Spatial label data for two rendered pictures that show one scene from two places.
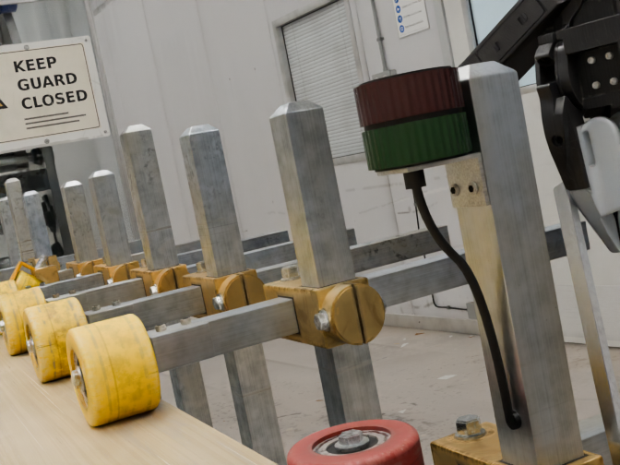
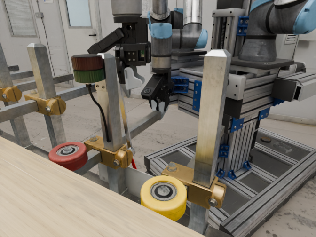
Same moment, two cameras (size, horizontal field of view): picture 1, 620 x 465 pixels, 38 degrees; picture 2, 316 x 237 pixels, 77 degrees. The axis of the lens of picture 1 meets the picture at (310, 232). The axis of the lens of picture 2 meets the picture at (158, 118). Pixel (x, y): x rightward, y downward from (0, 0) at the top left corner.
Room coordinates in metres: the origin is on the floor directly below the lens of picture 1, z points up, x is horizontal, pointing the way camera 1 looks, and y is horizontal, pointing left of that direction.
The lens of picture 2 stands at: (0.09, 0.05, 1.16)
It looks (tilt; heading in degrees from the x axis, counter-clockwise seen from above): 24 degrees down; 325
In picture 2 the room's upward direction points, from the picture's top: straight up
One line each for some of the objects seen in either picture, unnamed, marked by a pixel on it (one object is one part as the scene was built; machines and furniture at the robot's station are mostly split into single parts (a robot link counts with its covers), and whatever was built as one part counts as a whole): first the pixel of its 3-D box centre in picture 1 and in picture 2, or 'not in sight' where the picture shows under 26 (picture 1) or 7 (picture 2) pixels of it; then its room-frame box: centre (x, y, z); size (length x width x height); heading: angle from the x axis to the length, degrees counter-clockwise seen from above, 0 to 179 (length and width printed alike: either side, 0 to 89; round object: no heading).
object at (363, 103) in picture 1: (408, 98); (87, 61); (0.52, -0.07, 1.10); 0.06 x 0.06 x 0.02
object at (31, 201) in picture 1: (51, 291); not in sight; (2.12, 0.62, 0.89); 0.03 x 0.03 x 0.48; 25
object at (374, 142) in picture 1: (416, 141); (89, 74); (0.52, -0.07, 1.07); 0.06 x 0.06 x 0.02
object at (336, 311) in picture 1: (322, 308); (45, 103); (0.78, 0.00, 0.95); 0.13 x 0.06 x 0.05; 25
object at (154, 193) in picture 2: not in sight; (163, 212); (0.30, -0.11, 0.85); 0.08 x 0.08 x 0.11
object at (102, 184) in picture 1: (131, 317); not in sight; (1.44, 0.31, 0.88); 0.03 x 0.03 x 0.48; 25
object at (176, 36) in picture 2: not in sight; (165, 39); (0.79, -0.47, 1.12); 0.11 x 0.11 x 0.08; 54
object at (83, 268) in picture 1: (88, 273); not in sight; (1.69, 0.42, 0.95); 0.13 x 0.06 x 0.05; 25
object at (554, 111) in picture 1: (571, 122); (122, 67); (0.59, -0.18, 1.07); 0.05 x 0.02 x 0.09; 135
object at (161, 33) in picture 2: not in sight; (161, 40); (0.72, -0.40, 1.12); 0.09 x 0.08 x 0.11; 144
